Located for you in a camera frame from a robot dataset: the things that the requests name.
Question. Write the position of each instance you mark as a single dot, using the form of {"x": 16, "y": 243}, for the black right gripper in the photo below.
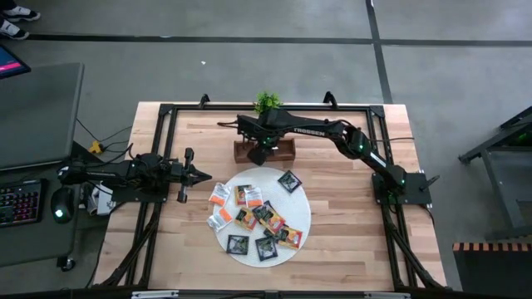
{"x": 266, "y": 128}

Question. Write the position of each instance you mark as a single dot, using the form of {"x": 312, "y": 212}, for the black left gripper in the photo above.
{"x": 183, "y": 174}

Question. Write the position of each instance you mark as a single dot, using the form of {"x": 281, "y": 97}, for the white orange tea packet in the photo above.
{"x": 219, "y": 194}
{"x": 220, "y": 218}
{"x": 254, "y": 197}

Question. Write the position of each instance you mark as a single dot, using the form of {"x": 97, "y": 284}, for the orange fruit tea packet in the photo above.
{"x": 246, "y": 219}
{"x": 289, "y": 238}
{"x": 240, "y": 195}
{"x": 274, "y": 222}

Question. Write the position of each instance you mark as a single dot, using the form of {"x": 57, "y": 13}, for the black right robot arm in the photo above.
{"x": 316, "y": 132}

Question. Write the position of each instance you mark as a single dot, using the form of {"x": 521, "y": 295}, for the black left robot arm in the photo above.
{"x": 108, "y": 173}

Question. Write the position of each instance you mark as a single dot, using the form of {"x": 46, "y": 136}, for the wooden tea organiser tray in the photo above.
{"x": 284, "y": 153}

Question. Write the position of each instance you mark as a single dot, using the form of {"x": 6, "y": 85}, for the small green potted plant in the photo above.
{"x": 267, "y": 101}

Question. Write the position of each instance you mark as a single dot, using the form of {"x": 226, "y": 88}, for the white round woven placemat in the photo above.
{"x": 291, "y": 207}

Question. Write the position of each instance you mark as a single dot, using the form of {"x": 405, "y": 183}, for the white printed box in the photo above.
{"x": 101, "y": 199}

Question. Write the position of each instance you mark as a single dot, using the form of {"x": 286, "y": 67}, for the black computer mouse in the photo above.
{"x": 62, "y": 205}

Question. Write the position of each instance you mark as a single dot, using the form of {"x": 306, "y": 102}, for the black caster wheel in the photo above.
{"x": 66, "y": 264}

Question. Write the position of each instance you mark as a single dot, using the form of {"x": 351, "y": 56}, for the large grey flat panel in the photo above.
{"x": 37, "y": 112}

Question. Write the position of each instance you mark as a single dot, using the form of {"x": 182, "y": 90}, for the backlit black keyboard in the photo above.
{"x": 18, "y": 202}

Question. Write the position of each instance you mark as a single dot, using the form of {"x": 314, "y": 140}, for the grey desk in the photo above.
{"x": 25, "y": 249}

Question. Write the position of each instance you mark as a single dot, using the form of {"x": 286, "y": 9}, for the dark screen with pink bar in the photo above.
{"x": 10, "y": 62}

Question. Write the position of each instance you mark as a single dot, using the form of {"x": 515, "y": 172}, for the person's shoe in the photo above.
{"x": 12, "y": 30}
{"x": 21, "y": 14}

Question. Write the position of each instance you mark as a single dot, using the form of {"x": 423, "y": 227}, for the black crate with orange slats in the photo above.
{"x": 494, "y": 270}

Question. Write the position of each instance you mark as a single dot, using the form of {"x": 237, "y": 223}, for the black aluminium table frame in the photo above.
{"x": 208, "y": 108}

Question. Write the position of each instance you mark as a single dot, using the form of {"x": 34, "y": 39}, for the silver metal bracket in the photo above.
{"x": 154, "y": 294}

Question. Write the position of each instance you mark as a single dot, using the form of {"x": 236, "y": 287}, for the black metal cart frame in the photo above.
{"x": 490, "y": 143}

